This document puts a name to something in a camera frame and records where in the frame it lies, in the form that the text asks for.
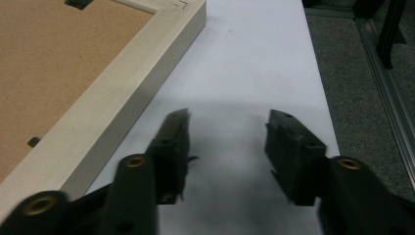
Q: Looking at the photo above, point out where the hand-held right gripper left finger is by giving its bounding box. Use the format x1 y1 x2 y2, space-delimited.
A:
146 108 200 206

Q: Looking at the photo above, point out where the aluminium floor rail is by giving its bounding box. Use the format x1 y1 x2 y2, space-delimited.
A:
353 16 415 194
302 6 356 20

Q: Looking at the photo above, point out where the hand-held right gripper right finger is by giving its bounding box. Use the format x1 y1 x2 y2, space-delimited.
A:
264 109 328 207

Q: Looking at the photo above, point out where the pale wooden picture frame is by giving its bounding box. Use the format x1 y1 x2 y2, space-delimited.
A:
0 0 208 226

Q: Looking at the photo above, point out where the black metal stand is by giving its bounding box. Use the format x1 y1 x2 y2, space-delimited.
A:
351 0 409 71

